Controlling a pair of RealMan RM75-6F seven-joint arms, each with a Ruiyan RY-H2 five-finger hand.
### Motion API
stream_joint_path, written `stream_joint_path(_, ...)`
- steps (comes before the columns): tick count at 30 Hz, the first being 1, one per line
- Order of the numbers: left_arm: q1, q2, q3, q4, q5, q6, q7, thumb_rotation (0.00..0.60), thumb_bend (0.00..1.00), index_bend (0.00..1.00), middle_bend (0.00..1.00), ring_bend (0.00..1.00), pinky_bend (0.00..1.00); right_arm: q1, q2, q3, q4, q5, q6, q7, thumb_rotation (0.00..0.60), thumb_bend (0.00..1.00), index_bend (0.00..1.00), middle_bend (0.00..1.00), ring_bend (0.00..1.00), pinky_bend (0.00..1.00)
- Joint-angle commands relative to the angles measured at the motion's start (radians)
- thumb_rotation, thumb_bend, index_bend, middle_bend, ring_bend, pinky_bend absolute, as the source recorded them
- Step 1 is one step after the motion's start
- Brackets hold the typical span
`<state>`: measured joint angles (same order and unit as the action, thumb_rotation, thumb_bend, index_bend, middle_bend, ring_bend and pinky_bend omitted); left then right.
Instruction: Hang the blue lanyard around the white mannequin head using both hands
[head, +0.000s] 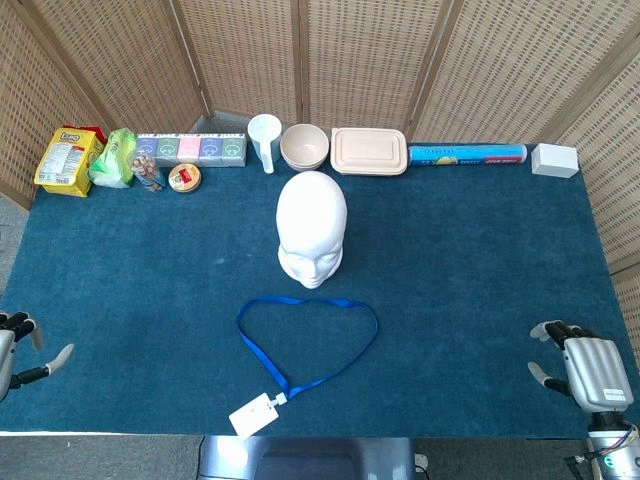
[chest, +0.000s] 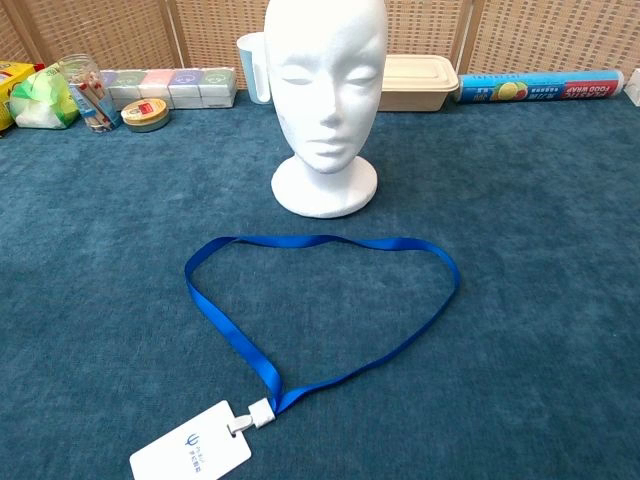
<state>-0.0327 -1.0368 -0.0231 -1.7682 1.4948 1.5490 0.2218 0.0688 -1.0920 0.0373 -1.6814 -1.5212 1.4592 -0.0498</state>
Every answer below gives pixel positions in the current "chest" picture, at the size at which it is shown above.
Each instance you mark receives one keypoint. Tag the wicker folding screen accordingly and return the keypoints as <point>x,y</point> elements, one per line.
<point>100,30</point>

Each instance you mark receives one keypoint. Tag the yellow snack bag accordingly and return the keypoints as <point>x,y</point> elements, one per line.
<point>10,85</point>

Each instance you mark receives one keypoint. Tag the dark teal table cloth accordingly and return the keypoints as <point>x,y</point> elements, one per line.
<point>100,300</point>

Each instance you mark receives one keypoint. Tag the lavender small box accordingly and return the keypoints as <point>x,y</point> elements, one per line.
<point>107,80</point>

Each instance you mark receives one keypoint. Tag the white cardboard box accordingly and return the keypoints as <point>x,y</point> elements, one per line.
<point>634,87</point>

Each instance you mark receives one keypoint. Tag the clear jar with sticks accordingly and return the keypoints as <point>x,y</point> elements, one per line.
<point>92,100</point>

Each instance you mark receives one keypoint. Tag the pink small box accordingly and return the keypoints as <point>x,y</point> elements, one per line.
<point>156,85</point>

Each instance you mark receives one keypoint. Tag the round tin yellow lid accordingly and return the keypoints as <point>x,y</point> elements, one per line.
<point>145,114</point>

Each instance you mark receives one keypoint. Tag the green white tissue pack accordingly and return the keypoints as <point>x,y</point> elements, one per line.
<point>40,102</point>

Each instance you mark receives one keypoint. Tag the beige lidded lunch box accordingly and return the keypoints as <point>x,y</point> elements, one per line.
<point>420,82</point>

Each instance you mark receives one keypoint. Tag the white measuring cup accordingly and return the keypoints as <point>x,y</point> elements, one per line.
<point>250,65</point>

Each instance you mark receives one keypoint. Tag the purple small box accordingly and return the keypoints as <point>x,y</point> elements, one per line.
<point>185,86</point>

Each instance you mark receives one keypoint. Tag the green small box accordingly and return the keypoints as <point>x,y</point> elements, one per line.
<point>217,86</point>
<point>127,85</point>

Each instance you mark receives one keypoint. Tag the white foam mannequin head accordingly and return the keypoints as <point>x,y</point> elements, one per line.
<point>325,100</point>

